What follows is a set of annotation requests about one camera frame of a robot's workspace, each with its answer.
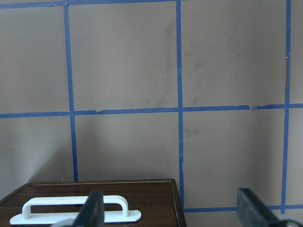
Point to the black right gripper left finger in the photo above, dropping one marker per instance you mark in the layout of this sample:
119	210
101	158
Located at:
92	212

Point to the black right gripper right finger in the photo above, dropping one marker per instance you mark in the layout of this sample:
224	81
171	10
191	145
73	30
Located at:
252	212

